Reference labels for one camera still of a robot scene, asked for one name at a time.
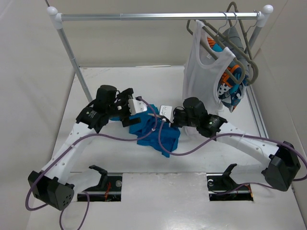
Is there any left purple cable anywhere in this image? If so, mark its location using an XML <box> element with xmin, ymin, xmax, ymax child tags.
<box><xmin>25</xmin><ymin>96</ymin><xmax>159</xmax><ymax>230</ymax></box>

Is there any colourful patterned garment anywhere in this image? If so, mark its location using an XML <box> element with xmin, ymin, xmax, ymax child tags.
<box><xmin>207</xmin><ymin>37</ymin><xmax>248</xmax><ymax>113</ymax></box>

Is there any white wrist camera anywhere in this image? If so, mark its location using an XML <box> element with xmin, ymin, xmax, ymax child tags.
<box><xmin>128</xmin><ymin>99</ymin><xmax>147</xmax><ymax>115</ymax></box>
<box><xmin>159</xmin><ymin>105</ymin><xmax>173</xmax><ymax>122</ymax></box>

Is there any grey velvet hanger front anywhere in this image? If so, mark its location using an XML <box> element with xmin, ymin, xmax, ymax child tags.
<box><xmin>186</xmin><ymin>19</ymin><xmax>247</xmax><ymax>86</ymax></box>

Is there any grey velvet hanger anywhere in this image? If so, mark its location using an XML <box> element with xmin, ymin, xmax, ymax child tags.
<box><xmin>226</xmin><ymin>1</ymin><xmax>260</xmax><ymax>65</ymax></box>
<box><xmin>201</xmin><ymin>2</ymin><xmax>265</xmax><ymax>85</ymax></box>
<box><xmin>186</xmin><ymin>19</ymin><xmax>247</xmax><ymax>86</ymax></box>

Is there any white mesh tank top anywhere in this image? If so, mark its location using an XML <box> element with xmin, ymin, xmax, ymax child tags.
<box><xmin>182</xmin><ymin>20</ymin><xmax>235</xmax><ymax>115</ymax></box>

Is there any purple cable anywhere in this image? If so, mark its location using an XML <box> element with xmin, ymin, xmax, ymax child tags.
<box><xmin>158</xmin><ymin>117</ymin><xmax>307</xmax><ymax>195</ymax></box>
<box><xmin>25</xmin><ymin>96</ymin><xmax>159</xmax><ymax>230</ymax></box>

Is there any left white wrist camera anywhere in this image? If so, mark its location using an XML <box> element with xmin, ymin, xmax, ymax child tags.
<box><xmin>128</xmin><ymin>99</ymin><xmax>147</xmax><ymax>115</ymax></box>

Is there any blue t shirt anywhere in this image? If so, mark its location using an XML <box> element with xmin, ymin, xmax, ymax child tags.
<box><xmin>111</xmin><ymin>106</ymin><xmax>181</xmax><ymax>158</ymax></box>

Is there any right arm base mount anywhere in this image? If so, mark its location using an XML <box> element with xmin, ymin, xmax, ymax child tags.
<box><xmin>206</xmin><ymin>163</ymin><xmax>254</xmax><ymax>201</ymax></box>

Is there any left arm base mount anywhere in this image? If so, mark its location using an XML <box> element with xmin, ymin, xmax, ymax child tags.
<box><xmin>85</xmin><ymin>165</ymin><xmax>123</xmax><ymax>202</ymax></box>

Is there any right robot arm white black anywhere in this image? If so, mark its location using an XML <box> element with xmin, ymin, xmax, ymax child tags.
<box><xmin>172</xmin><ymin>97</ymin><xmax>301</xmax><ymax>191</ymax></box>

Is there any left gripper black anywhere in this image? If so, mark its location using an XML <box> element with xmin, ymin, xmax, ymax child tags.
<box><xmin>107</xmin><ymin>90</ymin><xmax>141</xmax><ymax>126</ymax></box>

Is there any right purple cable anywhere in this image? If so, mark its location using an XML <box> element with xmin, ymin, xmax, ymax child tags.
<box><xmin>158</xmin><ymin>117</ymin><xmax>307</xmax><ymax>195</ymax></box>

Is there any grey velvet hanger rear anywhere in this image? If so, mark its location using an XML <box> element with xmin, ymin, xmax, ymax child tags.
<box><xmin>226</xmin><ymin>1</ymin><xmax>260</xmax><ymax>65</ymax></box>

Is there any silver clothes rack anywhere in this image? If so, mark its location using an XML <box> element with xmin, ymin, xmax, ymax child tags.
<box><xmin>47</xmin><ymin>5</ymin><xmax>274</xmax><ymax>101</ymax></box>

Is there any grey garment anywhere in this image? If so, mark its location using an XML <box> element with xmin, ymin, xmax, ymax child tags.
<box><xmin>220</xmin><ymin>27</ymin><xmax>249</xmax><ymax>78</ymax></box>

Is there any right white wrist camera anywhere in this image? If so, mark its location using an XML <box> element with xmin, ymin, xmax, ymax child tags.
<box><xmin>159</xmin><ymin>105</ymin><xmax>173</xmax><ymax>122</ymax></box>

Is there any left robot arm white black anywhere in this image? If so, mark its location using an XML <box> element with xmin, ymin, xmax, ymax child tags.
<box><xmin>28</xmin><ymin>85</ymin><xmax>147</xmax><ymax>211</ymax></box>

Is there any grey velvet hanger middle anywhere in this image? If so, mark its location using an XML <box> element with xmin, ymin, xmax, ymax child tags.
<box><xmin>201</xmin><ymin>2</ymin><xmax>265</xmax><ymax>85</ymax></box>

